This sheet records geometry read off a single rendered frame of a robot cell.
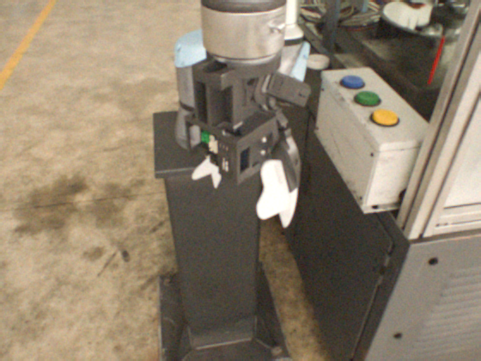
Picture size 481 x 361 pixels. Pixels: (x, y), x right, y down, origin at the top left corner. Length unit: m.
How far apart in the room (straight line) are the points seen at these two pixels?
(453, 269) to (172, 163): 0.60
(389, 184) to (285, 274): 0.92
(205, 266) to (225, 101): 0.74
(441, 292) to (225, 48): 0.74
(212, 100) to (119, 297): 1.27
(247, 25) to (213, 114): 0.09
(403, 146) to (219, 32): 0.42
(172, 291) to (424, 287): 0.92
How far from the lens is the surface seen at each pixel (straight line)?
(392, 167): 0.71
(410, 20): 1.09
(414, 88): 1.00
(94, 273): 1.68
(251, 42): 0.35
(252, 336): 1.42
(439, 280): 0.92
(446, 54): 1.16
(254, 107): 0.41
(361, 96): 0.78
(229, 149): 0.38
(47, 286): 1.70
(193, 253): 1.03
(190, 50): 0.79
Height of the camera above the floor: 1.25
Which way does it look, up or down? 39 degrees down
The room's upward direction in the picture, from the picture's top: straight up
